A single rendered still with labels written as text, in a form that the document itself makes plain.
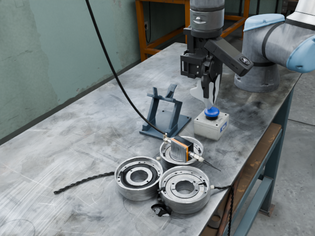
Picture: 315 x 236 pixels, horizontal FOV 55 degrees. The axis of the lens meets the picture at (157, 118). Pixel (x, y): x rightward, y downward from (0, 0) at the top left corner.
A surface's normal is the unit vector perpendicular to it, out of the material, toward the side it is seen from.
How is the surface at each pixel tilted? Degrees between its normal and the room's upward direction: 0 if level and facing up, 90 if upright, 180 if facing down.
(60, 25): 90
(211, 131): 90
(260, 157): 0
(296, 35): 73
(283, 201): 0
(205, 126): 90
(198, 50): 90
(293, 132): 0
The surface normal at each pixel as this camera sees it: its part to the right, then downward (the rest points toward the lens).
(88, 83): 0.82, 0.26
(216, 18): 0.41, 0.47
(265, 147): -0.07, -0.84
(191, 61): -0.56, 0.47
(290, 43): -0.77, 0.00
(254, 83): -0.40, 0.24
